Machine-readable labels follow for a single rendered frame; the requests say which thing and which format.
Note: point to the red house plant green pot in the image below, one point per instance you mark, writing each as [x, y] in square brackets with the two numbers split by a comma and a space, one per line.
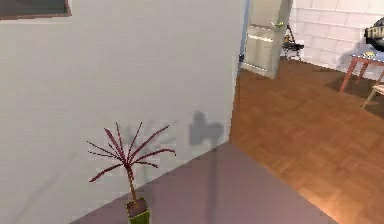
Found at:
[127, 163]

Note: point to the pale grey room door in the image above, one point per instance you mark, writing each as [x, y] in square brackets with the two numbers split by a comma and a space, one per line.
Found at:
[265, 40]

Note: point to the black folding stand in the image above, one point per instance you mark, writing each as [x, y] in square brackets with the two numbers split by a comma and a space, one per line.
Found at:
[292, 45]

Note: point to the red-legged table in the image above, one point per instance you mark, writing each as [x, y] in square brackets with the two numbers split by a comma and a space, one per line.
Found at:
[361, 60]

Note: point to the pale wooden chair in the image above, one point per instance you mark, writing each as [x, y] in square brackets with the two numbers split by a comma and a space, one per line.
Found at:
[373, 92]

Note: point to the yellow dish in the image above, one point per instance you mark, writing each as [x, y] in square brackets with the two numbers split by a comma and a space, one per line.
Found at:
[368, 54]

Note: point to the black round object with lettering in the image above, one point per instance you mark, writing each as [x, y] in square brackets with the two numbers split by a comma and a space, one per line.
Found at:
[376, 35]

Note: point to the brown framed wall picture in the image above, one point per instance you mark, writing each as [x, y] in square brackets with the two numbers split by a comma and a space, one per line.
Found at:
[33, 7]

